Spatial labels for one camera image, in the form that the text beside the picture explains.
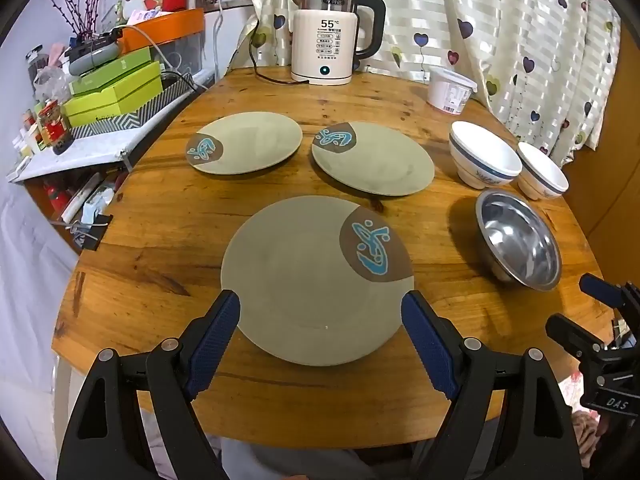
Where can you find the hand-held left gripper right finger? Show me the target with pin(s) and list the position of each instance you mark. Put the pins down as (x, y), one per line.
(430, 345)

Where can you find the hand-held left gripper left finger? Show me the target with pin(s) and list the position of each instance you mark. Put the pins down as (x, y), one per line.
(216, 337)

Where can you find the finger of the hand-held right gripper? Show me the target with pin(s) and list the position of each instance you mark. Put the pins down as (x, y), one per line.
(600, 287)
(575, 335)

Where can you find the stainless steel bowl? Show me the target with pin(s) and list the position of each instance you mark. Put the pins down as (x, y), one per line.
(520, 240)

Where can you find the green plate with brown patch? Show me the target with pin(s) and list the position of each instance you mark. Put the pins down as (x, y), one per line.
(380, 162)
(255, 142)
(300, 275)

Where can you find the small white bowl blue stripe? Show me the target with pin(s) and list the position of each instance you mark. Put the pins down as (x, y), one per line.
(542, 170)

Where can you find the large white bowl blue stripe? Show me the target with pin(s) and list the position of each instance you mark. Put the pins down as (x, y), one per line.
(482, 152)

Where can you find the wooden cabinet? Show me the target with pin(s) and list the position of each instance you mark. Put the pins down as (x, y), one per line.
(607, 160)

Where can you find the person's grey trousers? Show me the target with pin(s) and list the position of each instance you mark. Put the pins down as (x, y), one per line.
(310, 462)

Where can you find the black binder clip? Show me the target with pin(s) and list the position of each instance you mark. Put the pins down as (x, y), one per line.
(90, 237)

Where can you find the white shelf board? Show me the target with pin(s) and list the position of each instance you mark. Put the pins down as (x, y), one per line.
(75, 157)

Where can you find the grey chevron pattern box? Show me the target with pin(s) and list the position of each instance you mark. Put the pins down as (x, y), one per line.
(130, 117)

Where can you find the white plastic tub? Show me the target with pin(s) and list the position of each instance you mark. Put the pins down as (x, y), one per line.
(447, 91)

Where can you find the lime green flat box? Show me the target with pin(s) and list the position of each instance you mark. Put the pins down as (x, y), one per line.
(115, 95)

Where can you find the red figurine jar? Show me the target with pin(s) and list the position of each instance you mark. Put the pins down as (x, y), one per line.
(52, 127)

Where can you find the heart print curtain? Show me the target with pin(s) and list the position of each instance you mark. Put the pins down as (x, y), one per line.
(500, 35)

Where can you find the clear plastic storage box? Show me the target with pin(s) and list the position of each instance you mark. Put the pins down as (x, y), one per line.
(187, 57)

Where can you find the dark green flat box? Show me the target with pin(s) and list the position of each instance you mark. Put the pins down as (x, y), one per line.
(110, 72)

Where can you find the orange box lid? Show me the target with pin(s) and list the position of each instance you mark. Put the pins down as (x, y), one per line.
(165, 27)

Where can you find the white electric kettle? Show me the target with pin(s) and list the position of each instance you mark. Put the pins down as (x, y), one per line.
(325, 40)

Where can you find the black electronic device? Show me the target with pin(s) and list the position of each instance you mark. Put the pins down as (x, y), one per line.
(95, 42)

